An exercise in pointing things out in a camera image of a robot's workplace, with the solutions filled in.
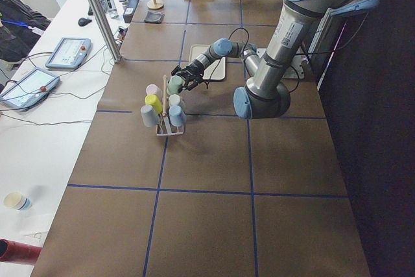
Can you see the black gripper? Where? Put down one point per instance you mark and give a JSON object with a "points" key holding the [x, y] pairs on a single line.
{"points": [[193, 70]]}

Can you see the green cup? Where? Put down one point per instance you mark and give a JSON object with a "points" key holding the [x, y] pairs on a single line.
{"points": [[174, 85]]}

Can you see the beige rabbit serving tray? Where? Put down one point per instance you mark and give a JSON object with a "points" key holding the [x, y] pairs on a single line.
{"points": [[216, 71]]}

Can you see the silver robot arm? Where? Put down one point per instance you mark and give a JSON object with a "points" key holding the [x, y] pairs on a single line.
{"points": [[264, 95]]}

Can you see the beige cup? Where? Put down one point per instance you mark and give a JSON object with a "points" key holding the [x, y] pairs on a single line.
{"points": [[176, 100]]}

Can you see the pink cup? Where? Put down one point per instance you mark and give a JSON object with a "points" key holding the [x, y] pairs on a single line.
{"points": [[153, 89]]}

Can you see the yellow cup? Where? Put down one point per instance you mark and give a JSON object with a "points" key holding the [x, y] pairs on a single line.
{"points": [[155, 102]]}

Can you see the blue cup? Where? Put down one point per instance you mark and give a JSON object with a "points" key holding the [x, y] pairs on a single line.
{"points": [[177, 116]]}

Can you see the grey cup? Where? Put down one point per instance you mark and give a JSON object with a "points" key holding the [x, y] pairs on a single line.
{"points": [[149, 116]]}

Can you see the paper cup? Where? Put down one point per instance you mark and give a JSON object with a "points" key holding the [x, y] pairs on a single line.
{"points": [[17, 201]]}

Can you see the grey folded cloth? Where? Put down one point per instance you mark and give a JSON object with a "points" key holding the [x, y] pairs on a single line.
{"points": [[154, 17]]}

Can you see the black box with label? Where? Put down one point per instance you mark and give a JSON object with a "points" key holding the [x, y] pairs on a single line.
{"points": [[129, 7]]}

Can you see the black computer mouse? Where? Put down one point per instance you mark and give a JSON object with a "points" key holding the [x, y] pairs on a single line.
{"points": [[84, 21]]}

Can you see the far teach pendant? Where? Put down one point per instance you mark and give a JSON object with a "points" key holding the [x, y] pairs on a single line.
{"points": [[69, 54]]}

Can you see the teach pendant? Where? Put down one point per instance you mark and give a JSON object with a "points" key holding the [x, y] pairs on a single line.
{"points": [[30, 90], [69, 54]]}

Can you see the near teach pendant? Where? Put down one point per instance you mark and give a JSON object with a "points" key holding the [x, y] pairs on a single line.
{"points": [[30, 90]]}

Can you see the red cylinder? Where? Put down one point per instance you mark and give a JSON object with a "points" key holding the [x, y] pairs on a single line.
{"points": [[16, 252]]}

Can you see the white wire cup rack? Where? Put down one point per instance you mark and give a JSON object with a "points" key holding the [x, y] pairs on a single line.
{"points": [[165, 128]]}

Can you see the aluminium frame post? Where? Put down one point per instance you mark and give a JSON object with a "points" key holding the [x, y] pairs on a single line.
{"points": [[105, 30]]}

